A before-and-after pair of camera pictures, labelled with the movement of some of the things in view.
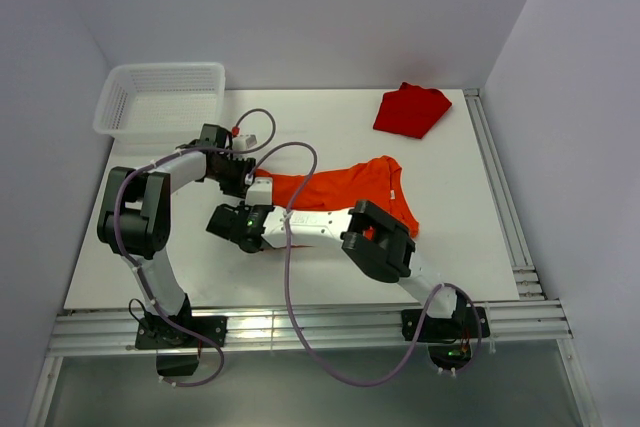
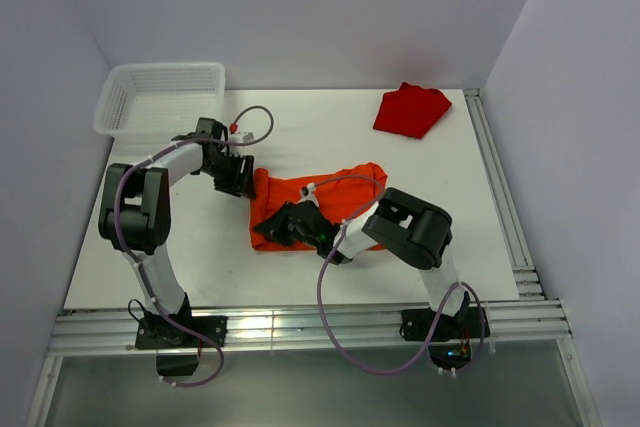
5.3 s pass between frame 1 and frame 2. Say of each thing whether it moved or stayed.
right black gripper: moved
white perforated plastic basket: stayed
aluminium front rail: stayed
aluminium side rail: stayed
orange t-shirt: moved
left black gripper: stayed
